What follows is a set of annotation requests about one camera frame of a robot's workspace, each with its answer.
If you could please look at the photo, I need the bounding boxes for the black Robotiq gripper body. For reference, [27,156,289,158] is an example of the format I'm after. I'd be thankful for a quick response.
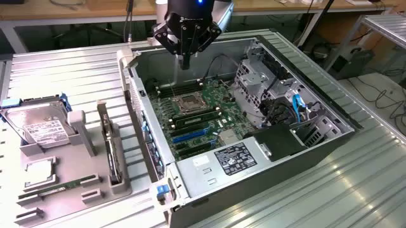
[164,0,216,27]

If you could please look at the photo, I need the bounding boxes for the graphics card with silver bracket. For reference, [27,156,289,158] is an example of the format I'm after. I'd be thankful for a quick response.
[96,101,122,185]

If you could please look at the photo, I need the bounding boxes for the silver disk bay cage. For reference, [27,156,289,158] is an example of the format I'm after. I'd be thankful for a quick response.
[233,58,285,117]

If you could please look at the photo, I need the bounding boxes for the green motherboard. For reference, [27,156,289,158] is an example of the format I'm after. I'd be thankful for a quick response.
[146,78,257,162]

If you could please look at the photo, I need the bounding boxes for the installed RAM stick with label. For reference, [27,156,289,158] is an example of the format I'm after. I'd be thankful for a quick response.
[173,111,218,126]

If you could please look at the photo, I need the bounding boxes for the long black expansion slot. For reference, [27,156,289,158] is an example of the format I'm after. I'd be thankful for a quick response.
[176,142,212,154]
[177,148,213,160]
[169,123,202,136]

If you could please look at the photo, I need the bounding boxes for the blue expansion slot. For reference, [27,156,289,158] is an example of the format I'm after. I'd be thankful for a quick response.
[172,131,206,143]

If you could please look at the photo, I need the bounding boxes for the silver chipset heatsink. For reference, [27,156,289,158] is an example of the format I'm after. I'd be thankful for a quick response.
[217,130,242,145]

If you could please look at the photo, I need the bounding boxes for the black box device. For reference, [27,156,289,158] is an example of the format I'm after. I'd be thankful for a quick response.
[329,47,375,80]

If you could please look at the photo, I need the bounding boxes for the black plastic shroud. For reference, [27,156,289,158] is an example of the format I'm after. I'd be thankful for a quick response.
[252,123,308,162]

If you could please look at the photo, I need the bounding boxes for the silver hard disk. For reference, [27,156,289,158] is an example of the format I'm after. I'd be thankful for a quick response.
[3,101,78,149]

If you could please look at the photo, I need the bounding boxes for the hard disk drive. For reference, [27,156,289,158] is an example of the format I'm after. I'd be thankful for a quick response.
[0,93,73,145]

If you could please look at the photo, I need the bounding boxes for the metal slat side table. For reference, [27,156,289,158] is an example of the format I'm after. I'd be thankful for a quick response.
[357,14,406,60]

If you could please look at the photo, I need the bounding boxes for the grey power supply unit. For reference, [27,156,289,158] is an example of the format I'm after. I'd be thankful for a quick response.
[174,136,273,199]

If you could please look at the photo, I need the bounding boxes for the grey plastic parts rack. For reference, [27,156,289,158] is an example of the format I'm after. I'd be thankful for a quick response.
[13,110,133,226]

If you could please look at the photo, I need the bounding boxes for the silver CPU chip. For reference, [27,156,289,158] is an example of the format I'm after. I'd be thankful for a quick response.
[25,161,53,187]

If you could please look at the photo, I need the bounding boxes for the open grey PC case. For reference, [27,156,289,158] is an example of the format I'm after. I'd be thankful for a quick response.
[116,28,364,228]

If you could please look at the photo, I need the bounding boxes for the green loose RAM stick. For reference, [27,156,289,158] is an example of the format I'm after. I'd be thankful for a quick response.
[17,175,96,200]

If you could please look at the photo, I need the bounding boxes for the black arm cable olive sleeve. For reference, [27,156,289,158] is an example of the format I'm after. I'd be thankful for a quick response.
[124,0,134,44]

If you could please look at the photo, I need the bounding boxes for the long black wire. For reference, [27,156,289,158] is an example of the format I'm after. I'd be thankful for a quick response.
[202,54,238,80]

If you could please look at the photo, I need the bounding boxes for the wooden desk with metal frame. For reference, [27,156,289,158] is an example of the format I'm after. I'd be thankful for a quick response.
[0,0,393,27]

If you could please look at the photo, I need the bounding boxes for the black power wire bundle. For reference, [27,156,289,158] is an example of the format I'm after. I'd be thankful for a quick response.
[258,97,301,126]

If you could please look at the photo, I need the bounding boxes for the blue SATA wire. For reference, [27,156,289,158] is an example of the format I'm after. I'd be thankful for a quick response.
[291,94,307,123]

